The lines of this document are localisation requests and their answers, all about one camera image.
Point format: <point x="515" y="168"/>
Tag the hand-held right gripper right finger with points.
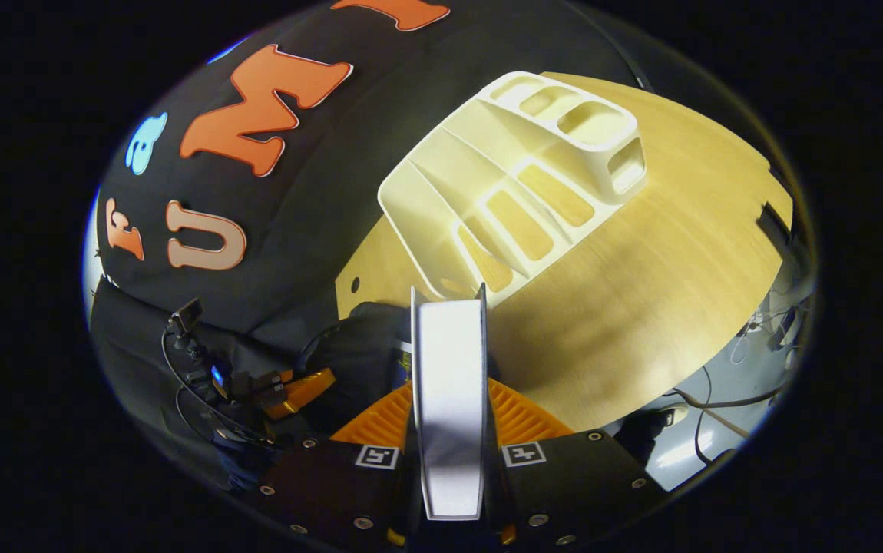
<point x="580" y="484"/>

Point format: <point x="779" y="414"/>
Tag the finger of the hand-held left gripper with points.
<point x="299" y="393"/>

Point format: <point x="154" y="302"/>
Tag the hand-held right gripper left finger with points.
<point x="326" y="484"/>

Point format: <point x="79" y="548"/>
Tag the black schoolbag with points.
<point x="365" y="338"/>

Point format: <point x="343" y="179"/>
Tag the white and orange spine book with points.
<point x="449" y="399"/>

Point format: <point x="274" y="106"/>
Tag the white bookshelf rack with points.
<point x="441" y="177"/>

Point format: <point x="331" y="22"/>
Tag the dark bulky object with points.
<point x="641" y="434"/>

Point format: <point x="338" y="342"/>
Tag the black backdrop cloth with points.
<point x="319" y="253"/>

